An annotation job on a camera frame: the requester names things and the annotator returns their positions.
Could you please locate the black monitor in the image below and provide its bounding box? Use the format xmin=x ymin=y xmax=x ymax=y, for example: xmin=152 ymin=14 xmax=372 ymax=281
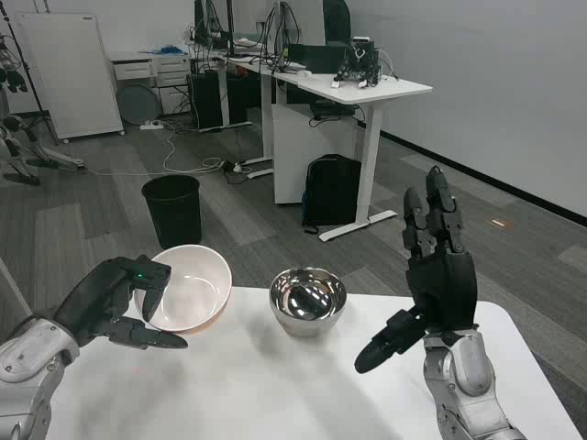
xmin=193 ymin=0 xmax=235 ymax=58

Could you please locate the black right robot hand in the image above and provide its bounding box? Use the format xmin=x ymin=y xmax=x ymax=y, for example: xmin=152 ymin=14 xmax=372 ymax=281
xmin=354 ymin=165 xmax=479 ymax=374

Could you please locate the black backpack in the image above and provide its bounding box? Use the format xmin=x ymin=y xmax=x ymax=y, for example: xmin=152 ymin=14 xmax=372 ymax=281
xmin=301 ymin=153 xmax=363 ymax=235

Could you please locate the white standing desk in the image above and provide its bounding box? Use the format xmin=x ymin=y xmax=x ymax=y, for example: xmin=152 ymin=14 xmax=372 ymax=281
xmin=192 ymin=48 xmax=434 ymax=243

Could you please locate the small black desktop robot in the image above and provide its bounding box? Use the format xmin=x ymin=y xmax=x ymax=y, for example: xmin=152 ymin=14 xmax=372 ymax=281
xmin=331 ymin=38 xmax=399 ymax=91

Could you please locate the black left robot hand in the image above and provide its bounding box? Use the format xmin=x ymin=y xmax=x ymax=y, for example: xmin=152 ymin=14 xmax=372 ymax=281
xmin=53 ymin=255 xmax=190 ymax=351

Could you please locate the white floor cable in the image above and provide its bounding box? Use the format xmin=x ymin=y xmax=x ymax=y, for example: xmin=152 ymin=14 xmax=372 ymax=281
xmin=83 ymin=122 xmax=225 ymax=177

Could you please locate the black laptop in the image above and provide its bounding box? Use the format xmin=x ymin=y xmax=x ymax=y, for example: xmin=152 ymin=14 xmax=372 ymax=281
xmin=285 ymin=43 xmax=350 ymax=74

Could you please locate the power strip with plugs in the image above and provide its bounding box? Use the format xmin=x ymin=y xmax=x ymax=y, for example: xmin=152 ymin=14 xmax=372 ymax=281
xmin=221 ymin=159 xmax=254 ymax=175

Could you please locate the black tripod stand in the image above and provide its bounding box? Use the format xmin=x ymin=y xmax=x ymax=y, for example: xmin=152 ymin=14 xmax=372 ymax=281
xmin=0 ymin=0 xmax=61 ymax=147

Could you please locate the grey round disc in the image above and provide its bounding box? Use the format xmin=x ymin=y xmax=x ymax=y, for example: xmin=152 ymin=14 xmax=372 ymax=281
xmin=116 ymin=83 xmax=163 ymax=126

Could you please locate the black waste bin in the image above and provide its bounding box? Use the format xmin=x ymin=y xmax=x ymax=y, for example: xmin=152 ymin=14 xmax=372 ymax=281
xmin=140 ymin=174 xmax=204 ymax=250

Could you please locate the black office chair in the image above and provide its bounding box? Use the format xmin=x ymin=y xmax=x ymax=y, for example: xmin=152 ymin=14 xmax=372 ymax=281
xmin=322 ymin=0 xmax=353 ymax=46

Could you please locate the shiny steel bowl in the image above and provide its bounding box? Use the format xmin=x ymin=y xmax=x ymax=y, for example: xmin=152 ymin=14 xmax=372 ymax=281
xmin=268 ymin=267 xmax=349 ymax=339

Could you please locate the orange plastic bowl white inside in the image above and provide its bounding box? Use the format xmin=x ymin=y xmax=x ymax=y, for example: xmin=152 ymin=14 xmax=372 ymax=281
xmin=133 ymin=244 xmax=233 ymax=335

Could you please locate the black computer tower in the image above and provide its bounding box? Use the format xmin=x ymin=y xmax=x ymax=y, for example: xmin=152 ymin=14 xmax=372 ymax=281
xmin=186 ymin=69 xmax=224 ymax=130

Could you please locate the silver humanoid robot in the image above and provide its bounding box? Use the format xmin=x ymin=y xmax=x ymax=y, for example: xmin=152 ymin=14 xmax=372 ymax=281
xmin=0 ymin=32 xmax=86 ymax=186

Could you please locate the white drawer cabinet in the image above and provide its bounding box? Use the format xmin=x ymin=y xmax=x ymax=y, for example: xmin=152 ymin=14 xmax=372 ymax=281
xmin=108 ymin=48 xmax=194 ymax=116

